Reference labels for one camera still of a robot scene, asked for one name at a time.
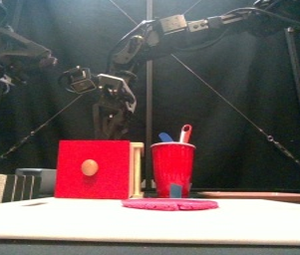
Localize red drawer with wooden knob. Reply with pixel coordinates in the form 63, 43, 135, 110
54, 139, 133, 200

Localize grey bowl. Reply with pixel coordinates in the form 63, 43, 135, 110
14, 167, 59, 195

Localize flat pink dough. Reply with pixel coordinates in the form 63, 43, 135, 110
121, 197, 220, 212

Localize red plastic cup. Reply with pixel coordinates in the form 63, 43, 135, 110
150, 141, 197, 199

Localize small blue tag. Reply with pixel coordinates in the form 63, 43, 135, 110
168, 182, 184, 199

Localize black box with white stripes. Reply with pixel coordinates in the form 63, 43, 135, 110
2, 173, 43, 203

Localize white cutting board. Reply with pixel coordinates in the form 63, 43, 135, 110
0, 196, 300, 247

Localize brown flat tray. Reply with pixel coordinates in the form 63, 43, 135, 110
194, 190, 300, 203

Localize vertical metal frame pole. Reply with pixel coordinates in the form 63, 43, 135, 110
145, 0, 154, 191

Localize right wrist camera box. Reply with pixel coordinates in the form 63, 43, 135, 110
58, 66, 99, 95

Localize blue utensil handle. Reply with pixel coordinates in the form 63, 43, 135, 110
157, 131, 174, 144

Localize red and white utensil handle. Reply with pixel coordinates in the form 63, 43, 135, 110
177, 124, 193, 144

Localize diagonal brace cable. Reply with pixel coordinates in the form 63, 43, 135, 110
107, 0, 300, 182
0, 94, 85, 174

